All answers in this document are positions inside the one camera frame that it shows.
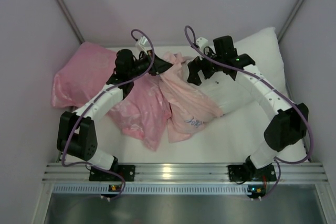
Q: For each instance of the slotted grey cable duct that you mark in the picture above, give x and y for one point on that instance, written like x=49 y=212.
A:
x=154 y=189

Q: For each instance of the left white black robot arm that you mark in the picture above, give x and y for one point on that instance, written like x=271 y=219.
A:
x=77 y=132

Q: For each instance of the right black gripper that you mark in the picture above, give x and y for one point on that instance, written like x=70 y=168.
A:
x=201 y=67

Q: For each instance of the right aluminium corner post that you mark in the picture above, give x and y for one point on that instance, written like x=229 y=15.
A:
x=293 y=13

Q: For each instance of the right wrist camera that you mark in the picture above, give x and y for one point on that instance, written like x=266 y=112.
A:
x=202 y=43

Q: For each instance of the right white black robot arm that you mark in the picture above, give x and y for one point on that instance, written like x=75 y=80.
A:
x=288 y=121

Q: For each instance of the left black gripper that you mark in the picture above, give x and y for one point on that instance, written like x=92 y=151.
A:
x=156 y=64

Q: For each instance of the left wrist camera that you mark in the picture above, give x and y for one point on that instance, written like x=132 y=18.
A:
x=142 y=44

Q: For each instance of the white pillow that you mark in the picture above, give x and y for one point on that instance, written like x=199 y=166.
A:
x=263 y=48

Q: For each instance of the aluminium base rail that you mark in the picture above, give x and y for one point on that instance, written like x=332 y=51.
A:
x=305 y=173

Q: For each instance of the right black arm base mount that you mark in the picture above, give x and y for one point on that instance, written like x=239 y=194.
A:
x=241 y=174

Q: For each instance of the left aluminium corner post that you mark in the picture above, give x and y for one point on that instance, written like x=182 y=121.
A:
x=70 y=20

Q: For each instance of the purple princess print pillowcase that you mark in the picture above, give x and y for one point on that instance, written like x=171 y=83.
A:
x=191 y=109

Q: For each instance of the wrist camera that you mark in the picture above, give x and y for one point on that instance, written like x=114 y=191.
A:
x=202 y=43
x=142 y=44

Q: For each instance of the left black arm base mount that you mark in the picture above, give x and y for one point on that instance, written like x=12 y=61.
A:
x=127 y=172

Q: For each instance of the pink rose pattern pillow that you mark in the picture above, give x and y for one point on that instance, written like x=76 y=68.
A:
x=142 y=114

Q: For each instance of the aluminium corner post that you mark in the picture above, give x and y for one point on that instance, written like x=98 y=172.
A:
x=293 y=13
x=70 y=20

